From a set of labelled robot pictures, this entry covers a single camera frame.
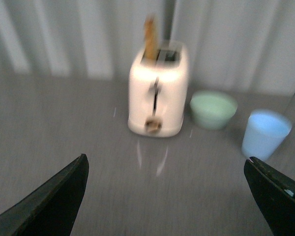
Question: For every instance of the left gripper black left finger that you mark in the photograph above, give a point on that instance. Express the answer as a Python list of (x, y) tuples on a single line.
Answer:
[(52, 208)]

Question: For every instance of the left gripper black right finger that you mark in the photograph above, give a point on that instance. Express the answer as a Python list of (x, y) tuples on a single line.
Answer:
[(274, 193)]

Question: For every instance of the light blue plastic cup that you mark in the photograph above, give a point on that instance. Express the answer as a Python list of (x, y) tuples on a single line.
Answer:
[(265, 131)]

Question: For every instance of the green plastic bowl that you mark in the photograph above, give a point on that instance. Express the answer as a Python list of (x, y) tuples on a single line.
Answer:
[(212, 110)]

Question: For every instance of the white two-slot toaster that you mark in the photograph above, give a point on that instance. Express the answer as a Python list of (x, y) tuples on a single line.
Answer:
[(157, 91)]

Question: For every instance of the brown toast slice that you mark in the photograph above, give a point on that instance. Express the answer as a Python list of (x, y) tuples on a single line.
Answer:
[(151, 40)]

